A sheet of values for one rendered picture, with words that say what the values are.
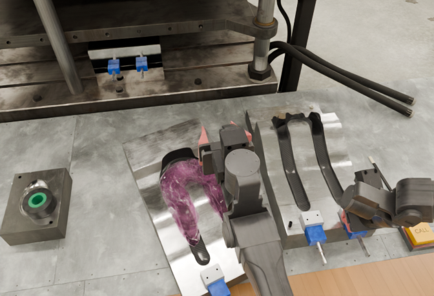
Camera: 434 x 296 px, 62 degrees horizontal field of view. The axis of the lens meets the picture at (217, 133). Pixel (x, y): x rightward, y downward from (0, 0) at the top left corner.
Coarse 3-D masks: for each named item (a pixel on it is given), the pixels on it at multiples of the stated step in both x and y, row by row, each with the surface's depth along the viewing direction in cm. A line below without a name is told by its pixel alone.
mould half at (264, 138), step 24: (264, 120) 115; (336, 120) 114; (264, 144) 110; (312, 144) 111; (336, 144) 111; (264, 168) 111; (312, 168) 108; (336, 168) 108; (288, 192) 102; (312, 192) 102; (288, 216) 97; (336, 216) 97; (288, 240) 95; (336, 240) 101
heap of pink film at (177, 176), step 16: (192, 160) 109; (176, 176) 103; (192, 176) 105; (208, 176) 103; (176, 192) 101; (208, 192) 100; (176, 208) 96; (192, 208) 96; (224, 208) 97; (176, 224) 95; (192, 224) 95; (192, 240) 95
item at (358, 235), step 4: (340, 208) 96; (340, 212) 96; (340, 216) 96; (340, 220) 96; (344, 224) 95; (348, 232) 93; (356, 232) 92; (360, 232) 92; (364, 232) 92; (348, 236) 94; (352, 236) 92; (356, 236) 92; (360, 236) 92; (364, 236) 93; (360, 240) 91; (360, 244) 91; (364, 244) 90; (364, 248) 90; (364, 252) 89; (368, 252) 89; (368, 256) 89
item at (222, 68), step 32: (192, 32) 174; (224, 32) 174; (0, 64) 158; (32, 64) 158; (192, 64) 158; (224, 64) 158; (0, 96) 144; (32, 96) 144; (64, 96) 144; (96, 96) 144; (128, 96) 144; (160, 96) 145; (192, 96) 148; (224, 96) 151
